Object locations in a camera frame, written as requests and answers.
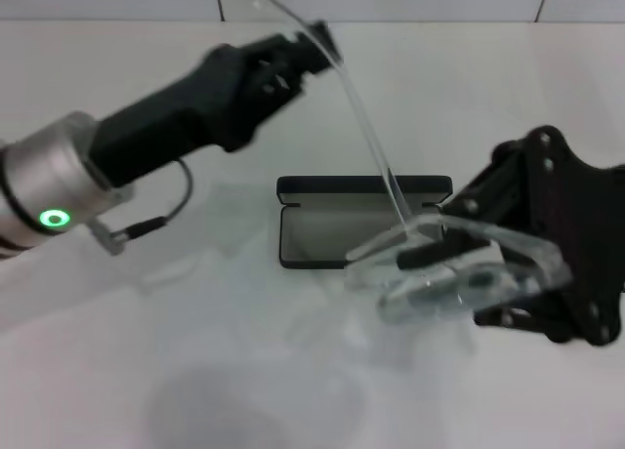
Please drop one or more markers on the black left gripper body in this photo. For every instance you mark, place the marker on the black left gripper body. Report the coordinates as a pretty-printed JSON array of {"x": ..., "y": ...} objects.
[{"x": 185, "y": 112}]

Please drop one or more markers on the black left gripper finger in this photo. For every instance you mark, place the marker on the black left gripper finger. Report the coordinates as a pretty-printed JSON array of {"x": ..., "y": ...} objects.
[
  {"x": 307, "y": 61},
  {"x": 328, "y": 34}
]

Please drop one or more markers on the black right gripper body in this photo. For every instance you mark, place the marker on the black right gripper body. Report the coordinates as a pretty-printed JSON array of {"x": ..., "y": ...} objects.
[{"x": 576, "y": 215}]

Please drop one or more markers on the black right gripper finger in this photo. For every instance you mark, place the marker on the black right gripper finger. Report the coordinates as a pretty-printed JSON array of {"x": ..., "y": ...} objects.
[
  {"x": 439, "y": 255},
  {"x": 483, "y": 279}
]

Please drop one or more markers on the clear white glasses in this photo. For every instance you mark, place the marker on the clear white glasses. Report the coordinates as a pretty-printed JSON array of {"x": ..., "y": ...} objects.
[{"x": 376, "y": 251}]

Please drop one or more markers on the black glasses case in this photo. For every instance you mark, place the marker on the black glasses case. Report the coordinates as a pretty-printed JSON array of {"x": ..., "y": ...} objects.
[{"x": 317, "y": 234}]

